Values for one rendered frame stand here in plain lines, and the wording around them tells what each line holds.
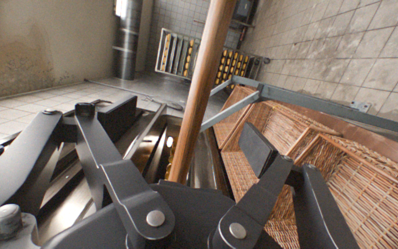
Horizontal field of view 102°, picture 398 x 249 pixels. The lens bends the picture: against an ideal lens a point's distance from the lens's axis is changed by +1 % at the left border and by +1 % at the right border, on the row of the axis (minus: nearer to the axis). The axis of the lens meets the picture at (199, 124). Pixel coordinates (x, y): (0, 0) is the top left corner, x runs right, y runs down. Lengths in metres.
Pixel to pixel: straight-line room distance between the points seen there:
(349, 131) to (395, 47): 0.93
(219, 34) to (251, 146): 0.14
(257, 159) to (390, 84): 1.45
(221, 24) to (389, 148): 0.65
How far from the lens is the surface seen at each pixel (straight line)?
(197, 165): 1.13
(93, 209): 0.63
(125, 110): 0.17
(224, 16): 0.23
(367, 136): 0.80
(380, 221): 0.75
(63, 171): 1.01
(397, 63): 1.61
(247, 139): 0.19
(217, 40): 0.23
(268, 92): 0.66
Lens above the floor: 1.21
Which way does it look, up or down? 7 degrees down
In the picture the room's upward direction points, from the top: 77 degrees counter-clockwise
